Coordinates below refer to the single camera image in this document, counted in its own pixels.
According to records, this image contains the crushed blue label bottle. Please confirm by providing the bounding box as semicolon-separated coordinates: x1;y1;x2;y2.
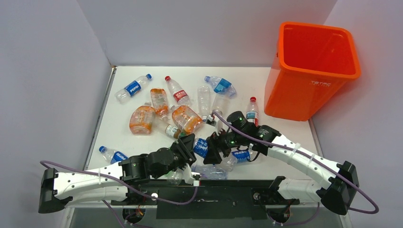
204;76;237;99

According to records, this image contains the clear Pepsi bottle top left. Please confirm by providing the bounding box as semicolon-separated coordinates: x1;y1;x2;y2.
115;74;153;104

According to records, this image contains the crushed orange label bottle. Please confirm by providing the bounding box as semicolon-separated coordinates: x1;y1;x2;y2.
150;88;169;122

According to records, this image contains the blue cap bottle left edge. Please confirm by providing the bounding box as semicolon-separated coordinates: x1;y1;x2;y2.
99;146;128;164

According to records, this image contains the blue label bottle white cap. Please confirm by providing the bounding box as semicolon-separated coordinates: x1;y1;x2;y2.
193;138;208;158

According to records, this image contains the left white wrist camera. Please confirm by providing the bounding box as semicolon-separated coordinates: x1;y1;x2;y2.
183;164;201;187

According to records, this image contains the Pepsi bottle centre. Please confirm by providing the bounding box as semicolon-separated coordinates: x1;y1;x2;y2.
165;169;183;186

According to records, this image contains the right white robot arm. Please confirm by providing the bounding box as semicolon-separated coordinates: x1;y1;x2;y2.
203;111;359;215

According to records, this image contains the crushed Ganten water bottle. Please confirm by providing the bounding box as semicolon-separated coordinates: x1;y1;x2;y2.
191;163;228;180

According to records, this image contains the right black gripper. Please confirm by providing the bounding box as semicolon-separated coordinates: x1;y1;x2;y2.
204;126;246;163

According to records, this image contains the large orange crushed bottle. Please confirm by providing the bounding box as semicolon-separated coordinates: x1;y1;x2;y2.
170;105;203;135

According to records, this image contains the red cap water bottle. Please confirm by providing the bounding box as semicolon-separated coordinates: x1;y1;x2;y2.
165;76;192;106

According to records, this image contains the orange plastic bin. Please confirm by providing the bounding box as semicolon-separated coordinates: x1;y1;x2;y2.
264;21;361;121

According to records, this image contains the flat orange crushed bottle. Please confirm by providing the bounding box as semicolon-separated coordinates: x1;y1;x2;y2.
129;101;156;135

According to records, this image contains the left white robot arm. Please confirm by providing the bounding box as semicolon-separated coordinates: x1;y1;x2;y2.
38;133;196;214

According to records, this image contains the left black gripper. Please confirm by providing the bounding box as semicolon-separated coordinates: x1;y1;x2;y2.
152;133;196;179

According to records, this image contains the Pepsi bottle lying right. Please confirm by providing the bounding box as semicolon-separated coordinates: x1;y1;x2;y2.
218;150;250;172

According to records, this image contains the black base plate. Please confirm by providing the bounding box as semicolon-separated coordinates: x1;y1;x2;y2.
111;180;300;220

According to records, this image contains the red cap teal label bottle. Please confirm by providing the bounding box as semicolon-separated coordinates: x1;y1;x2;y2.
246;96;259;126

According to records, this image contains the clear bottle white cap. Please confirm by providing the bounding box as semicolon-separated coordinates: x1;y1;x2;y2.
197;85;211;122

